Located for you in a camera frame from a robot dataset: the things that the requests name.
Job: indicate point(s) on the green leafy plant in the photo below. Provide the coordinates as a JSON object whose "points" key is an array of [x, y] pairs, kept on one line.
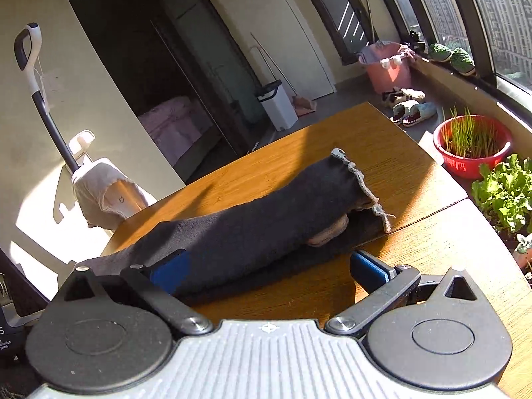
{"points": [[505, 193]]}

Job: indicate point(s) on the white cloth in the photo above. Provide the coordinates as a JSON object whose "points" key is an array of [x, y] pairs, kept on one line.
{"points": [[104, 197]]}

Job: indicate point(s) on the pink dustpan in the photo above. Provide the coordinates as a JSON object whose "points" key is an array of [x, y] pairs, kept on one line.
{"points": [[304, 107]]}

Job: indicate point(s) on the mop pole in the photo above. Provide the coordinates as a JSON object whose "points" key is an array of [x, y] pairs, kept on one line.
{"points": [[368, 4]]}

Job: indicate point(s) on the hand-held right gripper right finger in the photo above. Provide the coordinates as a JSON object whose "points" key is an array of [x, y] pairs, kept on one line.
{"points": [[370, 270]]}

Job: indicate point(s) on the beige slipper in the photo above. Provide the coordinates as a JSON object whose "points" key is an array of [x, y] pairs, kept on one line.
{"points": [[391, 96], [413, 94]]}

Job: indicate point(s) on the small dark plant pot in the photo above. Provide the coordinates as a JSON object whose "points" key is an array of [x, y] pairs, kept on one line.
{"points": [[417, 41]]}

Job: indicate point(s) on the small potted succulent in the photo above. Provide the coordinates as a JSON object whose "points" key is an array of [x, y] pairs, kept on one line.
{"points": [[523, 251]]}

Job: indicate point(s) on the red basin with grass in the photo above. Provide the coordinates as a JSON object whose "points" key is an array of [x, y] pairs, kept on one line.
{"points": [[465, 162]]}

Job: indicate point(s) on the pink bucket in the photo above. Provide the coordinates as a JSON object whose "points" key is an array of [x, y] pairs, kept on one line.
{"points": [[388, 77]]}

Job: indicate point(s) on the white trash bin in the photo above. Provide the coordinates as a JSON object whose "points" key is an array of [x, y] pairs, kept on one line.
{"points": [[278, 106]]}

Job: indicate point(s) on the dark framed window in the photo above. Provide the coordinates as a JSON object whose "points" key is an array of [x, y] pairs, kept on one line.
{"points": [[474, 25]]}

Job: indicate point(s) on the wall socket with cover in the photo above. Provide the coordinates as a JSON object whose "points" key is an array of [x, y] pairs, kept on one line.
{"points": [[82, 141]]}

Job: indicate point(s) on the upright vacuum cleaner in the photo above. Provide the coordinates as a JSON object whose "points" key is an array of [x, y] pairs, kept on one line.
{"points": [[37, 95]]}

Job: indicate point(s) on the white rag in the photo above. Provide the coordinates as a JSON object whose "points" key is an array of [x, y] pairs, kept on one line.
{"points": [[394, 62]]}

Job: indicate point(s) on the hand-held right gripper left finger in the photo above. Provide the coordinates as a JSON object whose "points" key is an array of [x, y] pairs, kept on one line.
{"points": [[168, 272]]}

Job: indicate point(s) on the pink-grey rag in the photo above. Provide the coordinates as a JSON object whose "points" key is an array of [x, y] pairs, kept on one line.
{"points": [[374, 52]]}

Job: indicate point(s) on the dark grey knit garment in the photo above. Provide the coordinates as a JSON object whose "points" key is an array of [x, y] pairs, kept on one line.
{"points": [[257, 232]]}

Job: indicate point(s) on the white paper tag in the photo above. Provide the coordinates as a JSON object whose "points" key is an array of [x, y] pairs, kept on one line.
{"points": [[46, 87]]}

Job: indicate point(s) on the sliding glass door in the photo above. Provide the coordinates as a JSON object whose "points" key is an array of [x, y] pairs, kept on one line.
{"points": [[195, 70]]}

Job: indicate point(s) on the dark framed glass door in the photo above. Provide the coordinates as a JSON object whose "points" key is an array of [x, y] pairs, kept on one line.
{"points": [[338, 12]]}

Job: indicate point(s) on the green knit shoe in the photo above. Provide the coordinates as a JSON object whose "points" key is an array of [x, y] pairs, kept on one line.
{"points": [[462, 61], [440, 52]]}

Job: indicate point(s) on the bed with pink blanket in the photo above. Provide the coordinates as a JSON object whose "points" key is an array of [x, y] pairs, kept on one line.
{"points": [[174, 126]]}

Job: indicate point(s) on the light blue slipper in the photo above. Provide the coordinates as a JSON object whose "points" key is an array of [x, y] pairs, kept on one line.
{"points": [[424, 113]]}

